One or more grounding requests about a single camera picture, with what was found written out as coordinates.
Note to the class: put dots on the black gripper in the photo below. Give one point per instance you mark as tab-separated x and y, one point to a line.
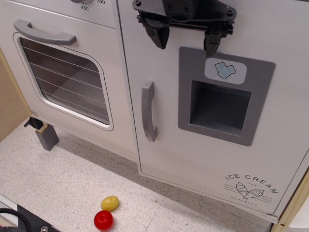
213	17

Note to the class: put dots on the white toy kitchen cabinet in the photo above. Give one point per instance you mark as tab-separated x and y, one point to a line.
77	174

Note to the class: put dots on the grey ice dispenser panel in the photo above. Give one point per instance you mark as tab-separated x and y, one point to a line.
222	96

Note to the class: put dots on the grey oven temperature knob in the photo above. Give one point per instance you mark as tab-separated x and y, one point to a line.
82	1

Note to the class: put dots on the white toy oven door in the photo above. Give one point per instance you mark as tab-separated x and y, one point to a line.
80	88

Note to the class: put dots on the grey kitchen leg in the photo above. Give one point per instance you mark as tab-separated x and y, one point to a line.
48	138

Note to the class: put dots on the black clamp on leg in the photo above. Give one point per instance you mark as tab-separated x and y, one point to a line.
35	123

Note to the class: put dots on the yellow toy potato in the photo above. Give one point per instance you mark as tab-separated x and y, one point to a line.
109	203

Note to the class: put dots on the light wooden left panel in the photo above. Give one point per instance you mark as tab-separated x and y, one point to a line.
13	107

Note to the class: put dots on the red toy tomato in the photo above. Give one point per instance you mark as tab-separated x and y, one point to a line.
103	220

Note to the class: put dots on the grey fridge door handle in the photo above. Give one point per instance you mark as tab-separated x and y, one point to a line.
147	95

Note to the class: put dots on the grey oven door handle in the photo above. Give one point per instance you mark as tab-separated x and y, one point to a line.
62	38

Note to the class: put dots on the light wooden side post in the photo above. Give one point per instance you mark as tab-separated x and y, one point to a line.
294	205

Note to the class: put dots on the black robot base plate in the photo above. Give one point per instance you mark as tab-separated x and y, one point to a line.
36	223

